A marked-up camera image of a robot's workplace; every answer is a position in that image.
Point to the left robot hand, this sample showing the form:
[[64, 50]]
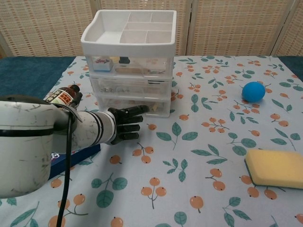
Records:
[[127, 123]]

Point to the clear bottom drawer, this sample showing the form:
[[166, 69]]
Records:
[[161, 106]]

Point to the clear drawer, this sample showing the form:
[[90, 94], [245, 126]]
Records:
[[127, 86], [161, 106], [142, 63]]

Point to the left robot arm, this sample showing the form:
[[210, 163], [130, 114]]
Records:
[[26, 146]]

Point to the clear middle drawer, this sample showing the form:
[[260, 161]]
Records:
[[127, 86]]

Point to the clear top drawer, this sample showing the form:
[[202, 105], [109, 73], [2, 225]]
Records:
[[142, 63]]

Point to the gold binder clips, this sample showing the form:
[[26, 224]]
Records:
[[155, 108]]

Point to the wooden stick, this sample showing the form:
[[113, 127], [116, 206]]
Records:
[[130, 70]]

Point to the blue pencil box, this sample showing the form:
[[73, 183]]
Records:
[[80, 156]]

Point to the small metal tool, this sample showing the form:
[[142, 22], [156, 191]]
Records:
[[157, 71]]

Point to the floral tablecloth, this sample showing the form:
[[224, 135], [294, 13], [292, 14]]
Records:
[[180, 153]]

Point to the black binder clip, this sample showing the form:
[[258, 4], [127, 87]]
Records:
[[123, 60]]

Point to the white and blue small box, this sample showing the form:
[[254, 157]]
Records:
[[102, 64]]

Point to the dark drink bottle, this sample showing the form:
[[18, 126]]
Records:
[[62, 95]]

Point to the teal table cover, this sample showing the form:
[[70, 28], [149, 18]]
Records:
[[28, 73]]

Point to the blue ball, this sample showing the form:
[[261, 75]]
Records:
[[253, 92]]

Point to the woven folding screen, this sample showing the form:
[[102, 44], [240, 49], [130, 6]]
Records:
[[236, 26]]

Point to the yellow sponge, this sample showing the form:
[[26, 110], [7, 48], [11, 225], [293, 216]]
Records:
[[274, 168]]

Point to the white plastic drawer organizer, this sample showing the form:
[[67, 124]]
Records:
[[127, 48]]

